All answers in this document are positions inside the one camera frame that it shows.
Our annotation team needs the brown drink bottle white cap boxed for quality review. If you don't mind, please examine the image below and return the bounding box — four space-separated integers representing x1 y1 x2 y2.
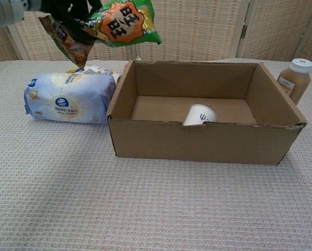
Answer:
276 58 312 105

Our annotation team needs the beige woven tablecloth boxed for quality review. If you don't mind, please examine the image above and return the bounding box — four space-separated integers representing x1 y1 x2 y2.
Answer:
0 58 312 251

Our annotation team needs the small white paper cup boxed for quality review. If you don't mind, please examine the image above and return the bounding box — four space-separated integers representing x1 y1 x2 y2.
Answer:
182 104 218 127

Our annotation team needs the yellow-white snack bag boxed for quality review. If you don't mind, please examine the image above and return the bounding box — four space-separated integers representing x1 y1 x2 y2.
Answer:
66 65 123 85

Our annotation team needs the woven folding screen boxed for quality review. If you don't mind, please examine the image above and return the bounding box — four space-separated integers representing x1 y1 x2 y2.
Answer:
0 0 312 68

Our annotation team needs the green-orange snack packet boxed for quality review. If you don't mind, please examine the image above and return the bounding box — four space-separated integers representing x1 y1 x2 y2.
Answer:
38 0 163 71

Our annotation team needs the open cardboard box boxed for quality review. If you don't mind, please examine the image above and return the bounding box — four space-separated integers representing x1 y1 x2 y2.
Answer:
106 59 308 166

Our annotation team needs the large lavender tissue pack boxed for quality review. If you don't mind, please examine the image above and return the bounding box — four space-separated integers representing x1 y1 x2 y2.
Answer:
23 72 119 126

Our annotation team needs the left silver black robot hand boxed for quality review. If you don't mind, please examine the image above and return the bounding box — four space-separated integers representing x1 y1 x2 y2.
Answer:
40 0 103 44

